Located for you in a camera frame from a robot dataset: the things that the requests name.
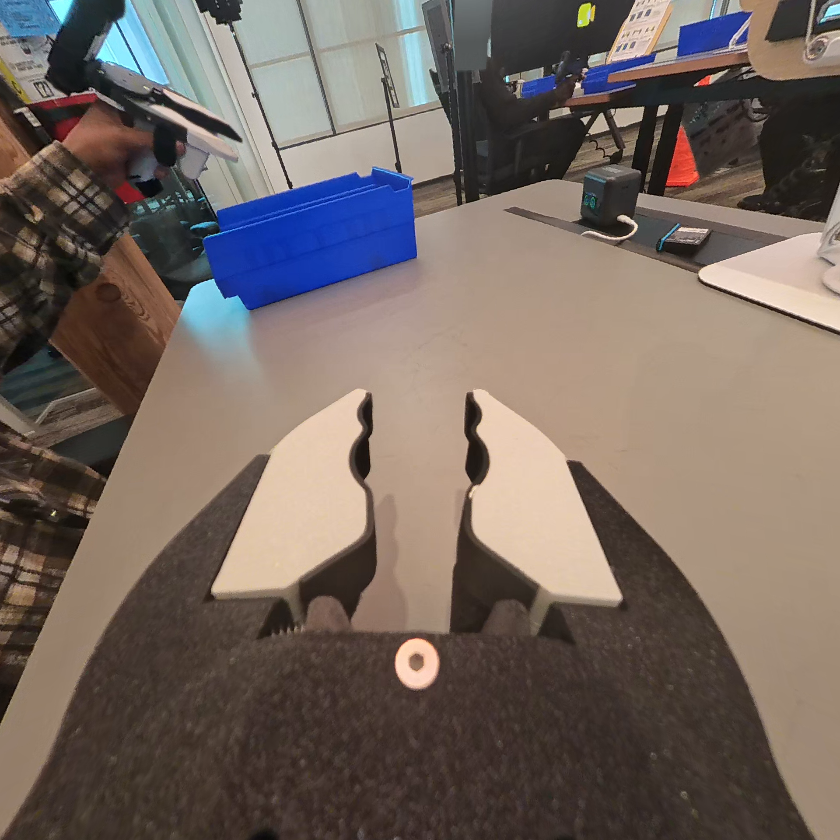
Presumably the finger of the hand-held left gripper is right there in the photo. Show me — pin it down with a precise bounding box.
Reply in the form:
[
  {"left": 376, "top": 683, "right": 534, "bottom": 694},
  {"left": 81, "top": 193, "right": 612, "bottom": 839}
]
[
  {"left": 131, "top": 87, "right": 244, "bottom": 143},
  {"left": 177, "top": 128, "right": 240, "bottom": 179}
]

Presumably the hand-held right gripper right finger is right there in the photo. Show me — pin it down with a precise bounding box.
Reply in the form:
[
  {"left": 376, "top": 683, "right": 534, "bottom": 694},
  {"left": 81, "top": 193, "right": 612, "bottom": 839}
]
[{"left": 461, "top": 389, "right": 624, "bottom": 636}]

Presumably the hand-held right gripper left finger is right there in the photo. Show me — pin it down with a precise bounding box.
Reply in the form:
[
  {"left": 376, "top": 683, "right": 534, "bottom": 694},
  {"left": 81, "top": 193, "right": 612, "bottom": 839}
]
[{"left": 210, "top": 388, "right": 379, "bottom": 627}]

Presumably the blue plastic bin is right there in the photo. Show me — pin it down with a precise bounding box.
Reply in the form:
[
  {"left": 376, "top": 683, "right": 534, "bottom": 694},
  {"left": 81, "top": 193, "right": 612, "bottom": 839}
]
[
  {"left": 203, "top": 167, "right": 418, "bottom": 311},
  {"left": 679, "top": 16, "right": 750, "bottom": 58},
  {"left": 521, "top": 72, "right": 580, "bottom": 99}
]

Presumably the person's left hand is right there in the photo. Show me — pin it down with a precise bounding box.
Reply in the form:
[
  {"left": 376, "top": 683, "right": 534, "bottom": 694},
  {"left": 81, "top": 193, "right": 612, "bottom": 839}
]
[{"left": 62, "top": 105, "right": 188, "bottom": 191}]

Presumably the thin black stand pole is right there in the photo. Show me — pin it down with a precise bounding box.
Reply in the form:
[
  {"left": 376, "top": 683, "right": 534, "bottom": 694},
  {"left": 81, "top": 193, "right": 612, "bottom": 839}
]
[
  {"left": 382, "top": 79, "right": 403, "bottom": 175},
  {"left": 226, "top": 20, "right": 294, "bottom": 191}
]

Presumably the large frosted window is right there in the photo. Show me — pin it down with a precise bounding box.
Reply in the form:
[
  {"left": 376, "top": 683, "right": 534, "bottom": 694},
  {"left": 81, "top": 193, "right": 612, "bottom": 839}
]
[{"left": 197, "top": 0, "right": 460, "bottom": 191}]

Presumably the dark tilted monitor panel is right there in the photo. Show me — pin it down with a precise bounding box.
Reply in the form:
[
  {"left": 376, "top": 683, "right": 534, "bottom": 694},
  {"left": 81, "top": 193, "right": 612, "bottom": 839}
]
[{"left": 422, "top": 0, "right": 454, "bottom": 93}]

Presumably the thick black vertical pole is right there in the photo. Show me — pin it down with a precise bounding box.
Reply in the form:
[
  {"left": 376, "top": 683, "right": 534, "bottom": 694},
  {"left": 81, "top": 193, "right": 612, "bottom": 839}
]
[{"left": 446, "top": 46, "right": 481, "bottom": 204}]

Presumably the small black battery pack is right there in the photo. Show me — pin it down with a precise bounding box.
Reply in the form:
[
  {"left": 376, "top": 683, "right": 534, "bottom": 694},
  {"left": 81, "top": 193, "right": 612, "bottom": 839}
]
[{"left": 656, "top": 223, "right": 713, "bottom": 255}]

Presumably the black monitor with yellow sticker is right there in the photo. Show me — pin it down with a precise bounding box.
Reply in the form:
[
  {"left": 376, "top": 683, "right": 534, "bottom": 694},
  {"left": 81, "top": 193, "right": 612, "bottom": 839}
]
[{"left": 489, "top": 0, "right": 636, "bottom": 74}]

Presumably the orange traffic cone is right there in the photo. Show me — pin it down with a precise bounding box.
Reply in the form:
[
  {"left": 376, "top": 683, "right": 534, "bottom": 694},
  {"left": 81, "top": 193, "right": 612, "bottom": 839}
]
[{"left": 666, "top": 125, "right": 701, "bottom": 189}]

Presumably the small wooden instruction board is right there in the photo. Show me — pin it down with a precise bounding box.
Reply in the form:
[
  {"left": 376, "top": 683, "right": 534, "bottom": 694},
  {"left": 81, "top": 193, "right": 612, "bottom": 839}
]
[{"left": 607, "top": 0, "right": 675, "bottom": 64}]

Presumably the wooden top office desk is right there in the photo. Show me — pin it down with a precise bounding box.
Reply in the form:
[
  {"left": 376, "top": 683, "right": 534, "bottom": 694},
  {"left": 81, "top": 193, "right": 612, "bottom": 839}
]
[{"left": 561, "top": 49, "right": 756, "bottom": 196}]

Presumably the white charging cable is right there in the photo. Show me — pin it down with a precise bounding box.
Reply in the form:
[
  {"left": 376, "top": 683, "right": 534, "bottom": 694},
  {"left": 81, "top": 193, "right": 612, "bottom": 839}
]
[{"left": 581, "top": 217, "right": 639, "bottom": 245}]

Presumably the black device with green ring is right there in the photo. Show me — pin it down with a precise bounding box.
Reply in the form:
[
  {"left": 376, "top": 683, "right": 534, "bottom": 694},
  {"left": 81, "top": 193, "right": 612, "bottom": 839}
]
[{"left": 581, "top": 167, "right": 642, "bottom": 227}]

